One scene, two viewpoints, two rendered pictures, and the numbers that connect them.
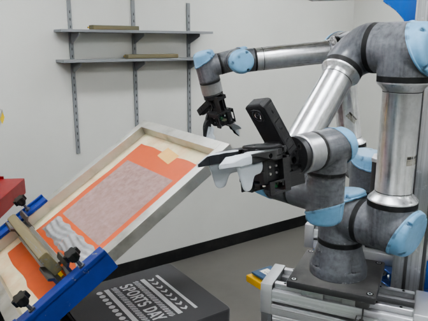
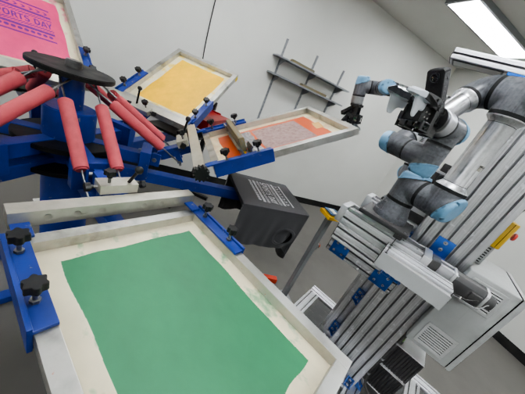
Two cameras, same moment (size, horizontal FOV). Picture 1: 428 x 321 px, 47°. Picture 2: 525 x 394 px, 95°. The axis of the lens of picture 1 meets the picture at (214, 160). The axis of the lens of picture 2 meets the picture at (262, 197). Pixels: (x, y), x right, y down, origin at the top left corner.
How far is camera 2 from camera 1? 0.33 m
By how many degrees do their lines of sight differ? 11
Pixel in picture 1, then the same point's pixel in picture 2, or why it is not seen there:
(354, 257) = (405, 212)
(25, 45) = (256, 55)
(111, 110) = (280, 109)
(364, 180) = not seen: hidden behind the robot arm
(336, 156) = (456, 134)
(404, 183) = (468, 180)
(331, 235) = (398, 195)
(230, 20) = not seen: hidden behind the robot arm
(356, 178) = not seen: hidden behind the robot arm
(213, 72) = (364, 90)
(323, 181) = (437, 147)
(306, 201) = (416, 156)
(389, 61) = (509, 99)
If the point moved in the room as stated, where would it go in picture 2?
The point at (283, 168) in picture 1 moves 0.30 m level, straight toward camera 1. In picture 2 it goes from (433, 117) to (485, 106)
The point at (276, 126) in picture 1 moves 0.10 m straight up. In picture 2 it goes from (443, 89) to (471, 46)
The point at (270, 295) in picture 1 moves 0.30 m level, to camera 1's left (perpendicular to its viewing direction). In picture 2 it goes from (344, 212) to (289, 185)
